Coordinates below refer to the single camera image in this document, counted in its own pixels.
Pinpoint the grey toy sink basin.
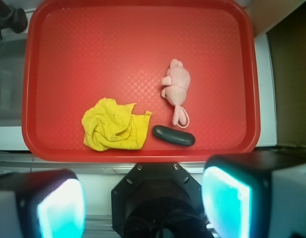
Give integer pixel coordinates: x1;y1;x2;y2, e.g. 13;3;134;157
0;39;26;126

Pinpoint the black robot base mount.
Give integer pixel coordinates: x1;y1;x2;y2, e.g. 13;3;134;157
111;163;213;238

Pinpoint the grey toy faucet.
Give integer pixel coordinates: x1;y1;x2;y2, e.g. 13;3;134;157
0;0;28;40

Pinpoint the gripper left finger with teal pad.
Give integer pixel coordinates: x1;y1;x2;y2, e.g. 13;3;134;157
0;169;86;238

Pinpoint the crumpled yellow cloth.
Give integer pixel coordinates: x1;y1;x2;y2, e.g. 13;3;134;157
81;98;152;152

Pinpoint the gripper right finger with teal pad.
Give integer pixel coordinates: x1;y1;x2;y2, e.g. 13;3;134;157
201;151;306;238

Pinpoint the dark green plastic pickle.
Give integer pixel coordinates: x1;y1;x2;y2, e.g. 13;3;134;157
152;125;196;147

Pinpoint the red plastic tray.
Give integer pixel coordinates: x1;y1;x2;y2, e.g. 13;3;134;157
22;0;260;163

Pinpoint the pink plush bunny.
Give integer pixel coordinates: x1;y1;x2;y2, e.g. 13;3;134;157
161;59;191;129

